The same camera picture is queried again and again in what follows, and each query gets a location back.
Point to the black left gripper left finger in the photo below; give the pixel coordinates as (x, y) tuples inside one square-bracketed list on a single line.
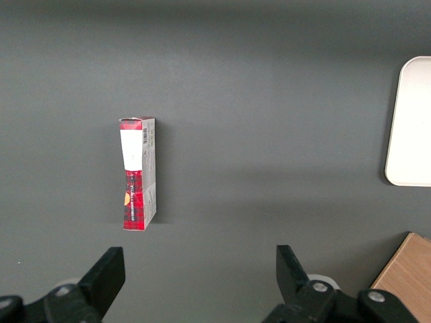
[(104, 279)]

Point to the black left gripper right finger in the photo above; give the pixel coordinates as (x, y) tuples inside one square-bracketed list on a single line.
[(291, 279)]

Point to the wooden drawer cabinet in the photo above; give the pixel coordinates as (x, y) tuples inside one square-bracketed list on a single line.
[(409, 269)]

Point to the white rectangular tray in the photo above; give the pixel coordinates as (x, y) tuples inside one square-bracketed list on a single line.
[(412, 128)]

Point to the red plaid carton box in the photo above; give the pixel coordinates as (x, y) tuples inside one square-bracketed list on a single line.
[(134, 202)]

